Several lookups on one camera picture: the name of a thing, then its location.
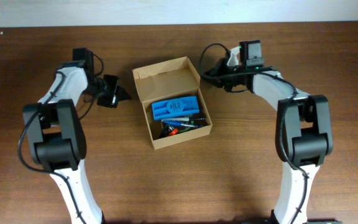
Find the brown cardboard box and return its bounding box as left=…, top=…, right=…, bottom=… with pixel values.
left=132, top=57, right=213, bottom=150

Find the blue plastic case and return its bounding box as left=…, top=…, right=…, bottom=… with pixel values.
left=152, top=96, right=200, bottom=120

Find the blue ballpoint pen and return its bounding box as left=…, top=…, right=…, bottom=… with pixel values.
left=163, top=121, right=201, bottom=128

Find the black white marker pen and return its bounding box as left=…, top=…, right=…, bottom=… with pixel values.
left=161, top=117, right=205, bottom=122

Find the green tape roll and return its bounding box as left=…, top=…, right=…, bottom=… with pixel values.
left=177, top=126, right=199, bottom=134

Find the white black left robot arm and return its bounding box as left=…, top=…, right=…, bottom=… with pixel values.
left=17, top=48, right=131, bottom=223

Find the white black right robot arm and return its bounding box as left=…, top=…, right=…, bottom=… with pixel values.
left=199, top=40, right=333, bottom=223

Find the black right camera cable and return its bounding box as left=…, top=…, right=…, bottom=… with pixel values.
left=198, top=42, right=310, bottom=224

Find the black camera cable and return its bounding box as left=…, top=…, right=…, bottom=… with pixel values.
left=17, top=52, right=105, bottom=224
left=198, top=42, right=310, bottom=224

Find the black left camera cable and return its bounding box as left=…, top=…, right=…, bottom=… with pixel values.
left=17, top=52, right=105, bottom=224

